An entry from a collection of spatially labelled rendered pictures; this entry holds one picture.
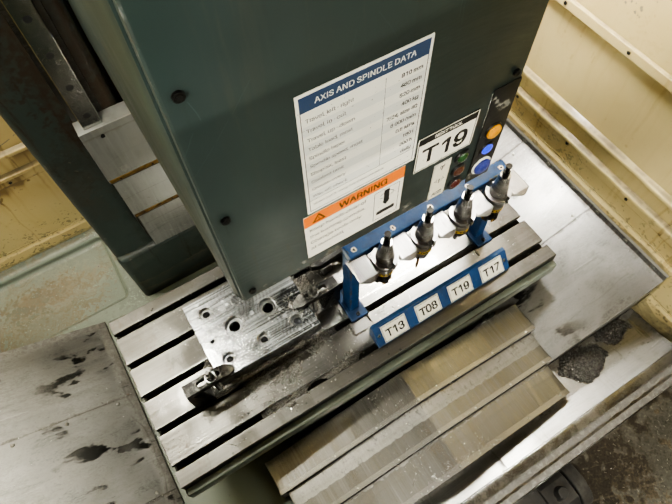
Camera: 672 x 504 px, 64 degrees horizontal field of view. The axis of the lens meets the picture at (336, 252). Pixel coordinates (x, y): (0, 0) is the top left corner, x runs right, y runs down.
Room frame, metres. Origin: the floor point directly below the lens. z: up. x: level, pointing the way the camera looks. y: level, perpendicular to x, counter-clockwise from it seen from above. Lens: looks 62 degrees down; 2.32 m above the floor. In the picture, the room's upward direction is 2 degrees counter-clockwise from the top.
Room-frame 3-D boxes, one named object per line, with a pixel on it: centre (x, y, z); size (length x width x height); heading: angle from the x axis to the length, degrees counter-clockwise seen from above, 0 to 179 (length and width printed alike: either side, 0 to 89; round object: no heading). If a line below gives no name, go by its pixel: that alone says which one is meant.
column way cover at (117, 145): (0.93, 0.35, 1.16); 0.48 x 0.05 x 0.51; 120
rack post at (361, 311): (0.59, -0.04, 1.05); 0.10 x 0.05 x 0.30; 30
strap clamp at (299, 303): (0.58, 0.06, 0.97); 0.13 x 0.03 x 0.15; 120
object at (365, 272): (0.54, -0.06, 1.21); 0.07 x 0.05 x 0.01; 30
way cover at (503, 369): (0.29, -0.24, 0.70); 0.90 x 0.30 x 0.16; 120
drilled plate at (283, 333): (0.53, 0.23, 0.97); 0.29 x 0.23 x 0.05; 120
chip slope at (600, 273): (0.86, -0.44, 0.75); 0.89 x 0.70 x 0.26; 30
